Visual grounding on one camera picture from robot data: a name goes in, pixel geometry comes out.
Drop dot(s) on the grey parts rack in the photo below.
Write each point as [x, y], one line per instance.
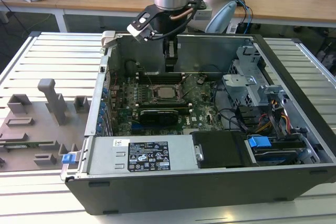
[52, 127]

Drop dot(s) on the green RAM stick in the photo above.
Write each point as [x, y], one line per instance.
[29, 145]

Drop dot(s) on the black graphics card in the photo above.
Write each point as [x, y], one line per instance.
[158, 117]

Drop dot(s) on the round coin cell battery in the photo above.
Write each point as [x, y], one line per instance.
[201, 80]

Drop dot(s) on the black open PC case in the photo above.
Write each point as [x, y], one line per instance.
[183, 195]

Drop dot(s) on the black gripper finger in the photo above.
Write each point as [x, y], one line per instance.
[172, 61]

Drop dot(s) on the metal disk bay cage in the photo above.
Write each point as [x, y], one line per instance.
[239, 85]

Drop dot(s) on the hard disk in blue carrier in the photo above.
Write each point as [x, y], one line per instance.
[260, 142]

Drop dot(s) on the wooden desk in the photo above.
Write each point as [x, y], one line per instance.
[105, 1]

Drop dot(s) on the blue case latch tab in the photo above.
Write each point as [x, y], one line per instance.
[67, 159]

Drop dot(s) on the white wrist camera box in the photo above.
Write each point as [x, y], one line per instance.
[139, 28]

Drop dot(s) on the green motherboard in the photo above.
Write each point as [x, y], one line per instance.
[202, 115]

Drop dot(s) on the black plastic air shroud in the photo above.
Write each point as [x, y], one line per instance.
[223, 148]

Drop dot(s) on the grey case release latch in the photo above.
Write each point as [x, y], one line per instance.
[108, 38]

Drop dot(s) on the black RAM slot bank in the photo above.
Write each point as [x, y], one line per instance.
[162, 106]
[160, 78]

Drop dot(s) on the silver power supply with label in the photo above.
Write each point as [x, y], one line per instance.
[105, 155]

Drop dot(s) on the CPU socket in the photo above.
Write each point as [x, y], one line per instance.
[155, 99]

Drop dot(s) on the blue expansion slot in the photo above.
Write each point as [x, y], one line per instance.
[137, 127]

